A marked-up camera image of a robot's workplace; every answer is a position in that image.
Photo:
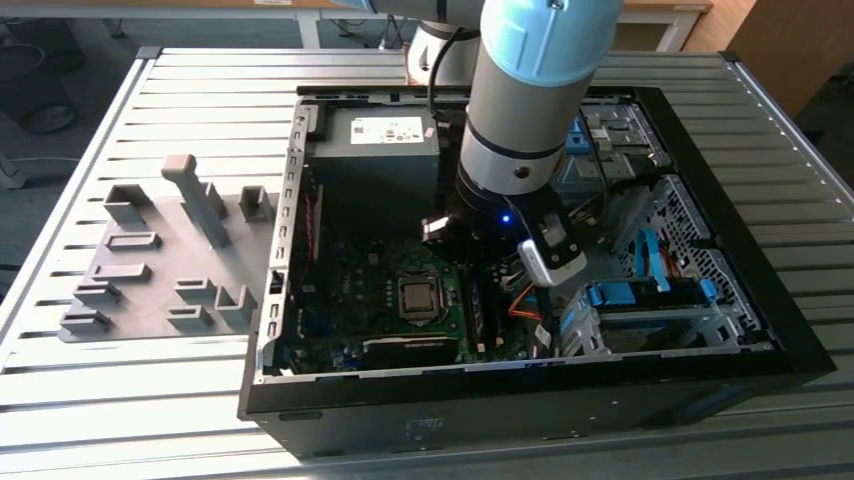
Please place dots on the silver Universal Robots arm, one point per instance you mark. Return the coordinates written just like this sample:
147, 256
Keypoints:
528, 125

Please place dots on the CPU socket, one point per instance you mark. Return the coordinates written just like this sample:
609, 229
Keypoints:
421, 277

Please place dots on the silver CPU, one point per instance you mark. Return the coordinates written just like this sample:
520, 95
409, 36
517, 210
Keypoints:
421, 297

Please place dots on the grey power supply unit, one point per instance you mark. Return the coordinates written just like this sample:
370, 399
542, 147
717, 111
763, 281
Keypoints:
374, 170

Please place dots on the blue drive carrier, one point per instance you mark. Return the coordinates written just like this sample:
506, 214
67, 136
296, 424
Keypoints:
577, 142

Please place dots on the green motherboard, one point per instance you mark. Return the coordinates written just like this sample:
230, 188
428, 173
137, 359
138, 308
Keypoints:
354, 280

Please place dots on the hard disk in blue carrier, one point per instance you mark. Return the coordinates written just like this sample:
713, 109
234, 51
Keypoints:
621, 292

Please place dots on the metal drive cage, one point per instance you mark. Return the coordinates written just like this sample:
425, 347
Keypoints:
628, 165

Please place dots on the black graphics card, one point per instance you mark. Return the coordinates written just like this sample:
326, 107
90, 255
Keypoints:
410, 350

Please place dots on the metal disk bay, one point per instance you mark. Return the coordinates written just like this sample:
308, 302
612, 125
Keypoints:
668, 320

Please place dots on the black PC case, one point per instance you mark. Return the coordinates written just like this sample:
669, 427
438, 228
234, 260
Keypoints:
468, 415

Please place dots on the grey parts rack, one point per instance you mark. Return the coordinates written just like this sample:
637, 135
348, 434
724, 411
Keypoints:
174, 240

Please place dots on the white framed wooden desk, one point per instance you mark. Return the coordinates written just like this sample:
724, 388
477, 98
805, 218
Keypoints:
677, 22

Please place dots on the wooden cabinet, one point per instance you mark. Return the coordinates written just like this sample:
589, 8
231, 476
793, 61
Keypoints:
788, 45

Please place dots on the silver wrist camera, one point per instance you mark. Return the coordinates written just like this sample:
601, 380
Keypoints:
554, 260

